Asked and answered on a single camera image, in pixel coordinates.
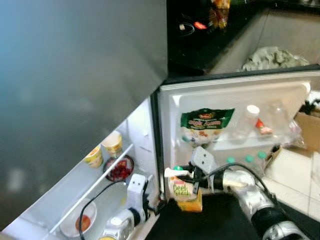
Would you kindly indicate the green yellow juice carton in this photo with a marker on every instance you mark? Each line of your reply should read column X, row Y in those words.
column 185, row 195

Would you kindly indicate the fridge door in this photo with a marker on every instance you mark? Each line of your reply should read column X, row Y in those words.
column 290, row 92

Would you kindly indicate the fridge glass shelf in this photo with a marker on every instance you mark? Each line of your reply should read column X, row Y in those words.
column 70, row 190
column 107, row 200

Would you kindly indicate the grey fridge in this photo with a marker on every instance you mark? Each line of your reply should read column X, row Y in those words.
column 75, row 75

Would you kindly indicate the green capped water bottle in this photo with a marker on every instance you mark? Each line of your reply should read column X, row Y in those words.
column 262, row 155
column 230, row 160
column 249, row 158

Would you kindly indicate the dark floor mat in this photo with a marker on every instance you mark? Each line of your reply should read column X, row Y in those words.
column 210, row 220

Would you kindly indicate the steel bowl of red fruit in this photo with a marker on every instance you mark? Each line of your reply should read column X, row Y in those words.
column 118, row 169

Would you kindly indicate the green snack bag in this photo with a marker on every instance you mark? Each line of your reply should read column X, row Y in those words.
column 206, row 125

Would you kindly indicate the red apple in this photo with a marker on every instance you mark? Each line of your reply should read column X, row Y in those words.
column 83, row 223

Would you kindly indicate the clear jar white lid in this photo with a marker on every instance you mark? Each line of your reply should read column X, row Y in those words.
column 247, row 120

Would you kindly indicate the open cardboard box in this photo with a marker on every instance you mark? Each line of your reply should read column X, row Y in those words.
column 275, row 155

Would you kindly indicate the small red capped bottle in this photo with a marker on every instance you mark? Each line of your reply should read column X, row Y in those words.
column 264, row 127

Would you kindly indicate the small white bowl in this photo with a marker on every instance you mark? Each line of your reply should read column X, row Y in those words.
column 67, row 220

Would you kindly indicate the clear glass jar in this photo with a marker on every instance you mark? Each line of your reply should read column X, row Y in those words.
column 280, row 117

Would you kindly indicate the black kitchen counter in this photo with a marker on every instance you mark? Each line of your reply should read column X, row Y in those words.
column 190, row 50

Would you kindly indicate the grey green rubbish bag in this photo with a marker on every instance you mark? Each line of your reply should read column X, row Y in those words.
column 272, row 59

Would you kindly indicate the small red item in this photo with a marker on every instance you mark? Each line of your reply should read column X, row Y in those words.
column 200, row 25

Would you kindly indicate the beige kitchen cabinets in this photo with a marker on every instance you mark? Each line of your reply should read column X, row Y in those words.
column 295, row 35

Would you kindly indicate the orange yellow snack packet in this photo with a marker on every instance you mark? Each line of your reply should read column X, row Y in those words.
column 221, row 4

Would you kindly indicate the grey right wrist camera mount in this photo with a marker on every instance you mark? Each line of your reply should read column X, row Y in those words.
column 202, row 156

